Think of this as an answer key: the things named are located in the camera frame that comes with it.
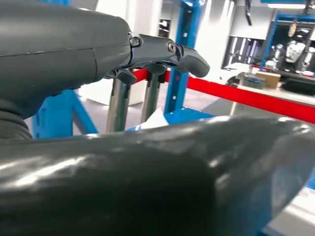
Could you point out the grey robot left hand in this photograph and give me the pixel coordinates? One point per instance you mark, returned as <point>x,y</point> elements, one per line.
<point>49,49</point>

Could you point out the blue metal shelf rack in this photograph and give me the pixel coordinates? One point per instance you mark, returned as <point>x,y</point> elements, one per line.
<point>186,29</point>

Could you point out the red barrier belt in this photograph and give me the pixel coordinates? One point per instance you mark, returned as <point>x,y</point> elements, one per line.
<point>245,96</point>

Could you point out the white desk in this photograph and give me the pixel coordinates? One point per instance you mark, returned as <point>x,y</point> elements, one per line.
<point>265,92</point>

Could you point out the blue framed workstation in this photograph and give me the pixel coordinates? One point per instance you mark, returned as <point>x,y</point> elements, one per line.
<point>268,42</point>

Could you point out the cardboard box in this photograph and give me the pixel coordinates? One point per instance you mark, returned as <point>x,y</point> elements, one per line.
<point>269,79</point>

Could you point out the black case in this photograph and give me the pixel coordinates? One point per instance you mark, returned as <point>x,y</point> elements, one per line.
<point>298,87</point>

